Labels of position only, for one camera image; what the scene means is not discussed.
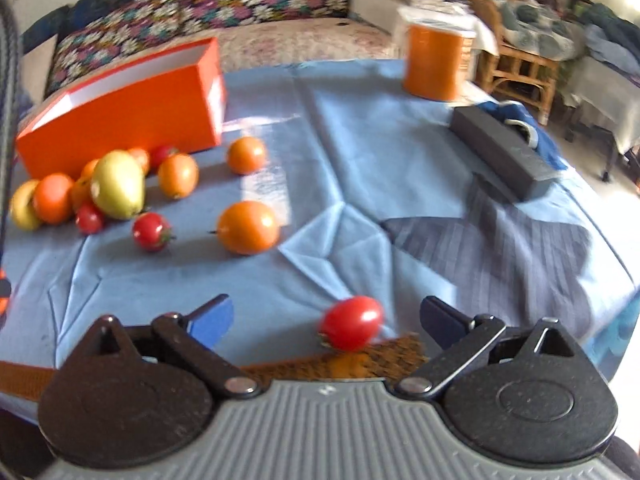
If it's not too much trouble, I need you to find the white pillow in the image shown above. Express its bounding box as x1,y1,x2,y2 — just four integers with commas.
22,35,58,105

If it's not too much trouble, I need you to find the quilted sofa bed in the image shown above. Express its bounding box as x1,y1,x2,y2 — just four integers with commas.
19,0,402,106

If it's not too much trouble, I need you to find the light blue tablecloth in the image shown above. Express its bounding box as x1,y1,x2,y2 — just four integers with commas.
1,61,639,376

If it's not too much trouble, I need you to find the black braided cable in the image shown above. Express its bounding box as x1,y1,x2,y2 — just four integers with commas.
0,0,24,261

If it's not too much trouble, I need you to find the dark grey rectangular box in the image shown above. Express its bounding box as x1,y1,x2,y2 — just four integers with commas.
449,106,560,202

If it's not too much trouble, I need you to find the orange cardboard box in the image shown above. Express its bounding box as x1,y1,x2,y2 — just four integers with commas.
16,38,226,179

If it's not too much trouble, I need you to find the yellow apple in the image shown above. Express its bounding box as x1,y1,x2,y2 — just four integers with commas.
10,179,41,231

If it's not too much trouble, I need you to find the orange cylindrical container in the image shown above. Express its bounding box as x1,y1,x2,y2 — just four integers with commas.
402,20,476,102

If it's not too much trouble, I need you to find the left floral cushion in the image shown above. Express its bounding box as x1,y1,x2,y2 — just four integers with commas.
46,0,179,96

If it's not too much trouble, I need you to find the wicker armchair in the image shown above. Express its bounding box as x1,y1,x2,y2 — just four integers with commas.
465,0,584,125

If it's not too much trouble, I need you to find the small orange tangerine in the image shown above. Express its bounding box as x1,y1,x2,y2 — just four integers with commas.
128,148,150,176
157,153,200,200
70,177,92,211
215,200,280,256
227,136,268,176
80,158,100,179

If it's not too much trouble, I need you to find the blue cloth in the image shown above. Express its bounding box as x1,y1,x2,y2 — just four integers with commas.
476,100,567,170

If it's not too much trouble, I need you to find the red cherry tomato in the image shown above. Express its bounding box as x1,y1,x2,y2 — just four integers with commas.
75,202,105,235
132,211,174,252
319,296,384,352
149,144,178,174

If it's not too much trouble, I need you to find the yellow green pear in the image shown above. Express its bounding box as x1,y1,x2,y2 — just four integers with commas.
90,150,145,220

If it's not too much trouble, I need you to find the large orange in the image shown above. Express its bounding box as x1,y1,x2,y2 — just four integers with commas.
32,172,74,226

